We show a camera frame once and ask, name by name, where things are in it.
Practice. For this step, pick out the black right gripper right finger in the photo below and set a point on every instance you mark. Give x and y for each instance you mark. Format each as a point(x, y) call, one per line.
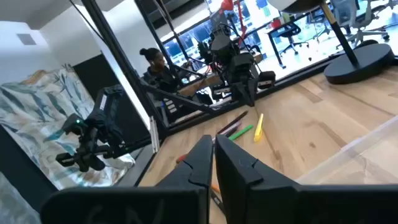
point(264, 199)

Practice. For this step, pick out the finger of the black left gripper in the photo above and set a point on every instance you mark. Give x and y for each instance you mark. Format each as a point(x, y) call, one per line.
point(251, 95)
point(239, 93)

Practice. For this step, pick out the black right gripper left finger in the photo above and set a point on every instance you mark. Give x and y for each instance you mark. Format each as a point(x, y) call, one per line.
point(174, 202)

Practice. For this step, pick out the yellow highlighter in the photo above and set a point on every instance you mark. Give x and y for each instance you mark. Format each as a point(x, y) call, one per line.
point(258, 129)

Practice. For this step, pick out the green marker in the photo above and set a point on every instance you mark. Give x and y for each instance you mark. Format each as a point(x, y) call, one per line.
point(241, 132)

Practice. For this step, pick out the orange pencil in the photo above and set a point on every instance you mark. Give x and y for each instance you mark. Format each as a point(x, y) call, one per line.
point(181, 158)

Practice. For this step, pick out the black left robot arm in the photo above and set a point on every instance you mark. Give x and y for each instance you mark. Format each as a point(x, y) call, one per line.
point(220, 46)

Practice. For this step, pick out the clear plastic supply box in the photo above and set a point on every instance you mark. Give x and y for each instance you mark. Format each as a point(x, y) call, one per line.
point(357, 158)

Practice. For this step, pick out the dark brown pen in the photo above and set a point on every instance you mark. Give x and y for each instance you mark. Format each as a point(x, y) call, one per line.
point(233, 122)

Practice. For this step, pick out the grey pen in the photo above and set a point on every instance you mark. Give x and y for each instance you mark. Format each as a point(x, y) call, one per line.
point(228, 130)

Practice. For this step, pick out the black pen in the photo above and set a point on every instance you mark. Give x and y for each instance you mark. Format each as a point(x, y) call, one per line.
point(217, 202)

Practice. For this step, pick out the red stand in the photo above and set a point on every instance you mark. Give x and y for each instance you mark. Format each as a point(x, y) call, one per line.
point(239, 15)

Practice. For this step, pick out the dark office chair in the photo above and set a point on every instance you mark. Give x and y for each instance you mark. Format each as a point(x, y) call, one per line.
point(290, 34)

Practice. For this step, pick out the black power strip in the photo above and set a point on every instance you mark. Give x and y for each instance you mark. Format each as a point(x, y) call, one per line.
point(170, 106)

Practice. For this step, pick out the person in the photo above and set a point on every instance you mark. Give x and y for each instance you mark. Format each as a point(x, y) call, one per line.
point(158, 73)

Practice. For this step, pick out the white globe lamp black base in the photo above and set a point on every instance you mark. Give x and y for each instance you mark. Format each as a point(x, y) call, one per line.
point(357, 63)

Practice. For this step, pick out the grey office chair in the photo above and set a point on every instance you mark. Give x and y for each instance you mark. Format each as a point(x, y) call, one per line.
point(357, 21)

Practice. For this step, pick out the leaf print cloth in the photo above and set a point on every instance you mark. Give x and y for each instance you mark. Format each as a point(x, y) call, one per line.
point(37, 109)

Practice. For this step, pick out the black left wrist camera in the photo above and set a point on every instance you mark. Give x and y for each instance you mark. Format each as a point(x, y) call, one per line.
point(266, 79)

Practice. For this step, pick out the black camera on mount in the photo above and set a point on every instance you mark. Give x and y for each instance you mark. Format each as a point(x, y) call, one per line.
point(93, 130)

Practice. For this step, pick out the black aluminium table frame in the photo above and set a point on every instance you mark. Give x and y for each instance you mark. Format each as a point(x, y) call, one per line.
point(124, 62)

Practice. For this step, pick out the grey wall vent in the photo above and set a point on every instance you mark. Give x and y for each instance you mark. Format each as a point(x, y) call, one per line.
point(26, 39)

